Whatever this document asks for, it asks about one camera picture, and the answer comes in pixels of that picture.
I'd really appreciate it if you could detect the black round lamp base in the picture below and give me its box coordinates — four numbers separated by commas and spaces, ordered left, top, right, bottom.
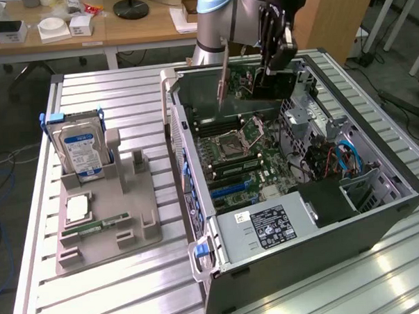
113, 0, 151, 22

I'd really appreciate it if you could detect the blue floor cable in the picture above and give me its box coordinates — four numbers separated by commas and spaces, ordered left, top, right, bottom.
0, 165, 22, 299

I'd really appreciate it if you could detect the black floor stand base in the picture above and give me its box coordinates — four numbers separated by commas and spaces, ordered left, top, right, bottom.
378, 85, 419, 119

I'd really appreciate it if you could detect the black chair base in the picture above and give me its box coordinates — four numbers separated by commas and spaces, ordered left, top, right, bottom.
3, 61, 58, 101

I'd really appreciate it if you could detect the grey parts rack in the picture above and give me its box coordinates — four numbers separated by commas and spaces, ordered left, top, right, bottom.
49, 126, 166, 276

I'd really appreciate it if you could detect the wooden cabinet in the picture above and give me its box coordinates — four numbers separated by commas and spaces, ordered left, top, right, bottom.
291, 0, 382, 67

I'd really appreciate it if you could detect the green RAM stick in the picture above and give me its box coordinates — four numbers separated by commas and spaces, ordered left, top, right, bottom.
60, 211, 133, 239

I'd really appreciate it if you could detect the black installed RAM stick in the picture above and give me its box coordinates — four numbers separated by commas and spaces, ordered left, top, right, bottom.
213, 158, 262, 181

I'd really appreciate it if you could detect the blue wire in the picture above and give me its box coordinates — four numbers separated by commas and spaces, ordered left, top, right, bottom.
334, 141, 364, 175

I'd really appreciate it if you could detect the metal disk bay cage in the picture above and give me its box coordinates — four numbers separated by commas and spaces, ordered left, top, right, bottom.
279, 87, 331, 154

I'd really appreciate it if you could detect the silver CPU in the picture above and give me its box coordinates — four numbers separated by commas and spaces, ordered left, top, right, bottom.
63, 191, 95, 229

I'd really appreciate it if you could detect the CPU socket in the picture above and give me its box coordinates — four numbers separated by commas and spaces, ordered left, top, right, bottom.
213, 131, 247, 161

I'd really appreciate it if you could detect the grey power supply unit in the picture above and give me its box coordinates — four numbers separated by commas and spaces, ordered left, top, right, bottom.
214, 190, 321, 265

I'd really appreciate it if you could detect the grey hinged disk bay bracket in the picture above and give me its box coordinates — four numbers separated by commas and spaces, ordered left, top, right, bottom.
338, 168, 393, 215

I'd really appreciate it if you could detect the white box with black device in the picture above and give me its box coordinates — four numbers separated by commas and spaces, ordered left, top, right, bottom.
0, 19, 28, 44

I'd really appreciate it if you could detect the white box with round dish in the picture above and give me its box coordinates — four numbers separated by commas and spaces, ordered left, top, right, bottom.
37, 16, 73, 44

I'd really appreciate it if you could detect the red packet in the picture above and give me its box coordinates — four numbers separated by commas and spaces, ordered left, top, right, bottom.
83, 3, 105, 17

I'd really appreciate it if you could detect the green motherboard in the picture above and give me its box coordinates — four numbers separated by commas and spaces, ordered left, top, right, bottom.
191, 104, 299, 214

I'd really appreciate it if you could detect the black open PC case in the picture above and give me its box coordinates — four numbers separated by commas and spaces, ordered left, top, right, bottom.
158, 49, 419, 314

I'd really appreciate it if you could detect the white paper stack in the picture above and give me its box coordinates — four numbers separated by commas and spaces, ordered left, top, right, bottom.
170, 6, 200, 34

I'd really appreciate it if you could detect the wooden desk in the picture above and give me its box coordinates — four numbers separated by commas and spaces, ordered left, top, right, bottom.
0, 0, 296, 66

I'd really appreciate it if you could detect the metal socket cover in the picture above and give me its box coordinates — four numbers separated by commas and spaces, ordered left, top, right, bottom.
240, 115, 265, 142

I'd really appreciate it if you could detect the blue expansion slot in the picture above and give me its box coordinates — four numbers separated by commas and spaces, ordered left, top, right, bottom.
209, 182, 245, 199

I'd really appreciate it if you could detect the white table frame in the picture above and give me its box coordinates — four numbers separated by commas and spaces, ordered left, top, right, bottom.
361, 0, 419, 78

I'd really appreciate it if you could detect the hard disk with blue label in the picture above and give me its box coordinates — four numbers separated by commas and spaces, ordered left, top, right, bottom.
38, 109, 109, 186

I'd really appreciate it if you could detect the small white labelled box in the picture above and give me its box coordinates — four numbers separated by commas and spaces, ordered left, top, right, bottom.
68, 14, 96, 38

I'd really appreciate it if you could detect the green graphics card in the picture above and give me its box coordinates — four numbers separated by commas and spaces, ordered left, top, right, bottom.
213, 34, 298, 110

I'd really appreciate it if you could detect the brown cardboard box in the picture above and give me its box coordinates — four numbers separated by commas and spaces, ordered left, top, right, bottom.
181, 0, 200, 15

